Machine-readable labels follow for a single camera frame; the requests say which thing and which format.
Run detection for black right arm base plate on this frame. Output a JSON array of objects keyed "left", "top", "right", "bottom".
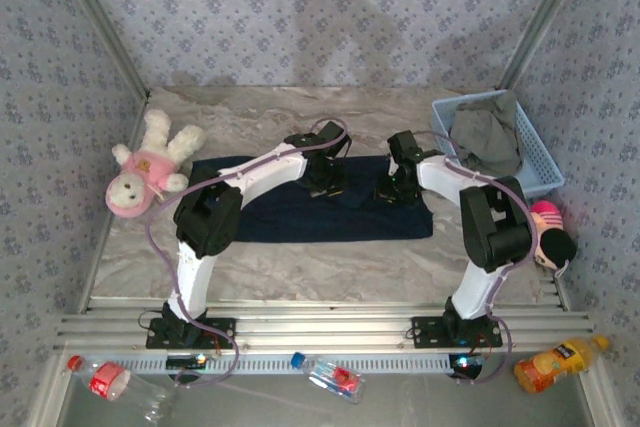
[{"left": 410, "top": 315, "right": 504, "bottom": 350}]

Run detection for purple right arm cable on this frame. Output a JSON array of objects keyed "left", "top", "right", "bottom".
[{"left": 412, "top": 129, "right": 541, "bottom": 386}]

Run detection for slotted grey cable duct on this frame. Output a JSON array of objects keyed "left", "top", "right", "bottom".
[{"left": 67, "top": 350, "right": 454, "bottom": 377}]

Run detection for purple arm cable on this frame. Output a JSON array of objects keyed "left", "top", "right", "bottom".
[
  {"left": 144, "top": 116, "right": 351, "bottom": 391},
  {"left": 412, "top": 129, "right": 541, "bottom": 386}
]

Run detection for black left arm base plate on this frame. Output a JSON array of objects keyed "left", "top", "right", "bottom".
[{"left": 145, "top": 316, "right": 237, "bottom": 350}]

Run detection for aluminium corner post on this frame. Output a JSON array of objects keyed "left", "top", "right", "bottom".
[
  {"left": 49, "top": 0, "right": 151, "bottom": 101},
  {"left": 497, "top": 0, "right": 596, "bottom": 93}
]

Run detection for navy blue garment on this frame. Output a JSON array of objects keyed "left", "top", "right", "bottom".
[{"left": 190, "top": 154, "right": 435, "bottom": 243}]

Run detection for small circuit board with LED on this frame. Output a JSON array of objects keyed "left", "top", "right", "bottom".
[
  {"left": 166, "top": 355, "right": 209, "bottom": 369},
  {"left": 448, "top": 354, "right": 485, "bottom": 379}
]

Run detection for aluminium rail beam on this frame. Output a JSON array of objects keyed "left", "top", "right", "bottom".
[{"left": 53, "top": 296, "right": 596, "bottom": 351}]

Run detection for white teddy bear pink hoodie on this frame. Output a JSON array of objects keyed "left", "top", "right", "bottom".
[{"left": 104, "top": 108, "right": 206, "bottom": 221}]

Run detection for grey garment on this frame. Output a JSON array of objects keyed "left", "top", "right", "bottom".
[{"left": 449, "top": 91, "right": 524, "bottom": 177}]

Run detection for empty clear bottle red label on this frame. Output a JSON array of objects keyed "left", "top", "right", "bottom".
[{"left": 67, "top": 354, "right": 176, "bottom": 423}]

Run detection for small water bottle blue cap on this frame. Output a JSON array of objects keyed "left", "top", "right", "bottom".
[{"left": 291, "top": 351, "right": 366, "bottom": 405}]

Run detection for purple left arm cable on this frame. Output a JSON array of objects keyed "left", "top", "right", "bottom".
[{"left": 144, "top": 116, "right": 351, "bottom": 391}]

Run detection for doll with pink striped hat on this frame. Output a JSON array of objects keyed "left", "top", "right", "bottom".
[{"left": 528, "top": 200, "right": 579, "bottom": 271}]

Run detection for light blue plastic basket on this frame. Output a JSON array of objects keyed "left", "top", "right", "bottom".
[{"left": 430, "top": 89, "right": 566, "bottom": 198}]

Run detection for orange juice bottle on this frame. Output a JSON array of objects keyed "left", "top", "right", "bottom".
[{"left": 513, "top": 334, "right": 611, "bottom": 395}]

